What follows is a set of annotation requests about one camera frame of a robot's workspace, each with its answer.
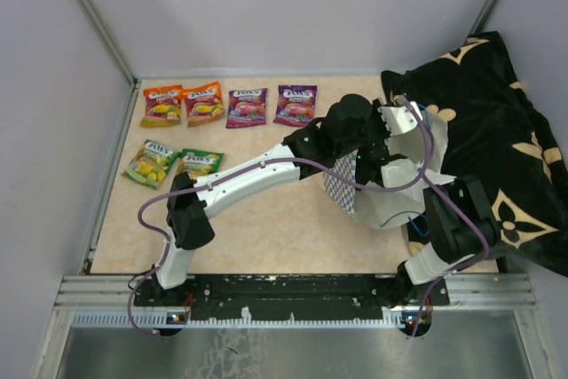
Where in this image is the blue checkered paper bag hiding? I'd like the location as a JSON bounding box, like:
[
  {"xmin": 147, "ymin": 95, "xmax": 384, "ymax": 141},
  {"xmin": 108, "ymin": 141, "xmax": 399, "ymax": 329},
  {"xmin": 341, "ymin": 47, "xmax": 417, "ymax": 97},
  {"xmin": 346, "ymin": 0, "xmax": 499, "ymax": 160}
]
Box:
[{"xmin": 323, "ymin": 102, "xmax": 454, "ymax": 230}]

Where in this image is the purple candy bag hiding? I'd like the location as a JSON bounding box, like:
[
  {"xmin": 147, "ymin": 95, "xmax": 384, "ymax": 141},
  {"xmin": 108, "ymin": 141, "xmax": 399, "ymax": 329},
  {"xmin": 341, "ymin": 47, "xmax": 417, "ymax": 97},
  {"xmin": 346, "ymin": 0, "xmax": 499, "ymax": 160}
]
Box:
[
  {"xmin": 225, "ymin": 88, "xmax": 268, "ymax": 129},
  {"xmin": 273, "ymin": 84, "xmax": 318, "ymax": 127}
]

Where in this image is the orange candy bag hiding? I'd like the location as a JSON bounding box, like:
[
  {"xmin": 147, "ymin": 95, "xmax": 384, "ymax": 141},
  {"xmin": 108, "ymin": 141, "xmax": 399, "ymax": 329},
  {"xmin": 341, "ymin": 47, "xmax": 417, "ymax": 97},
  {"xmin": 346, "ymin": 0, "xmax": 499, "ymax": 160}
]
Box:
[
  {"xmin": 140, "ymin": 85, "xmax": 183, "ymax": 128},
  {"xmin": 182, "ymin": 81, "xmax": 225, "ymax": 127}
]

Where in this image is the green candy bag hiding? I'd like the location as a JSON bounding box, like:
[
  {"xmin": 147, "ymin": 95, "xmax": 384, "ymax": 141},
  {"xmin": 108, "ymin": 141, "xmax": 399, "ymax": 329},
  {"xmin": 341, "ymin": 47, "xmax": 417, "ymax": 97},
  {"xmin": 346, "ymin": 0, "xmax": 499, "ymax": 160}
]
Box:
[
  {"xmin": 176, "ymin": 148, "xmax": 224, "ymax": 178},
  {"xmin": 122, "ymin": 139, "xmax": 179, "ymax": 189}
]

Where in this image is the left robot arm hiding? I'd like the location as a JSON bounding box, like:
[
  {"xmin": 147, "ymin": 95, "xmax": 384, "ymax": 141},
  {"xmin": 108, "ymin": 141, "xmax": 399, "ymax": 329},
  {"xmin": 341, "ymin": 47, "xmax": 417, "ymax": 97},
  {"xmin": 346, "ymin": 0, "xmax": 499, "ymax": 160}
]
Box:
[{"xmin": 148, "ymin": 94, "xmax": 397, "ymax": 305}]

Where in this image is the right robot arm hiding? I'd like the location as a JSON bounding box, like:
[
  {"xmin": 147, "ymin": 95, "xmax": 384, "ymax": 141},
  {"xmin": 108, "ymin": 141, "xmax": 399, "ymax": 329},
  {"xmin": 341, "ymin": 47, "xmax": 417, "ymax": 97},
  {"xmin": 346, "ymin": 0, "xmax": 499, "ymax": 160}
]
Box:
[{"xmin": 353, "ymin": 149, "xmax": 501, "ymax": 308}]

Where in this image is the black floral blanket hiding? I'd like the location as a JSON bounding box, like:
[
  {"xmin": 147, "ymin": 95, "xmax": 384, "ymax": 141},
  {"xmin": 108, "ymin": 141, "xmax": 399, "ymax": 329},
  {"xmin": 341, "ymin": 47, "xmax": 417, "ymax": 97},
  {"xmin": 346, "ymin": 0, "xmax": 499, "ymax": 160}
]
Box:
[{"xmin": 381, "ymin": 31, "xmax": 567, "ymax": 276}]

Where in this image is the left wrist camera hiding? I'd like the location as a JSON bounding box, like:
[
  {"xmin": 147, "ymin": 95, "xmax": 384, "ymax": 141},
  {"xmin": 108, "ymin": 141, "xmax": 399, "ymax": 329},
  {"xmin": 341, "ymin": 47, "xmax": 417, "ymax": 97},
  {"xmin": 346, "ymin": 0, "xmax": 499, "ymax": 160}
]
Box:
[{"xmin": 377, "ymin": 96, "xmax": 423, "ymax": 137}]

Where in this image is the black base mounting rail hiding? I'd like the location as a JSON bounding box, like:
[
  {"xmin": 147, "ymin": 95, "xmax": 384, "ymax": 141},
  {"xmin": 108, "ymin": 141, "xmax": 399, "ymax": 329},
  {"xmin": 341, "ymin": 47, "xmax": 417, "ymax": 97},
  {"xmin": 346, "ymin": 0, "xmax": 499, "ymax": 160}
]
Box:
[{"xmin": 134, "ymin": 274, "xmax": 450, "ymax": 335}]

